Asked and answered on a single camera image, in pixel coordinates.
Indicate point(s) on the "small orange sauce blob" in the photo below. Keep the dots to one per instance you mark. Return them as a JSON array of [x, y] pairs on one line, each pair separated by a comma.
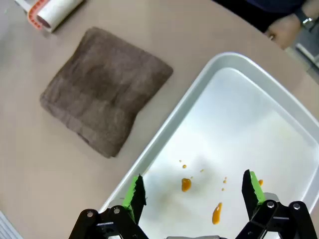
[[260, 182]]

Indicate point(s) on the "orange sauce streak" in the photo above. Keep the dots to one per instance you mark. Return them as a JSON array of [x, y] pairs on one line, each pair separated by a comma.
[[216, 214]]

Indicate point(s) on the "person in purple jacket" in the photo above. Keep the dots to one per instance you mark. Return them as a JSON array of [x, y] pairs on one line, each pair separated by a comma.
[[249, 7]]

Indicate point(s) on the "brown towel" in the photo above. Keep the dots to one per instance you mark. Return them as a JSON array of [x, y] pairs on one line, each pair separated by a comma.
[[104, 92]]

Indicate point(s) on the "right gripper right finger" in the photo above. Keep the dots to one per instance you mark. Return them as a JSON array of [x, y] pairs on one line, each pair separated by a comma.
[[249, 194]]

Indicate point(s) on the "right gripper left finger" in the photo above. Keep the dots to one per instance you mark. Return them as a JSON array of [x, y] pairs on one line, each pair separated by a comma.
[[138, 196]]

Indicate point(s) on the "person's left hand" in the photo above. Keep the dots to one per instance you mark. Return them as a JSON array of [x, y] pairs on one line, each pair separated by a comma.
[[282, 31]]

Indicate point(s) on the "black wrist watch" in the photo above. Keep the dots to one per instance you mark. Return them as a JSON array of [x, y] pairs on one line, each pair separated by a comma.
[[307, 21]]

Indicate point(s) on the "silver metal tray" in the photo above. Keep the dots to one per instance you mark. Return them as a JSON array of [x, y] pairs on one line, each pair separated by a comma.
[[236, 124]]

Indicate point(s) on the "person's left forearm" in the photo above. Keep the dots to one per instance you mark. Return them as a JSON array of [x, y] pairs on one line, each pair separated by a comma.
[[312, 7]]

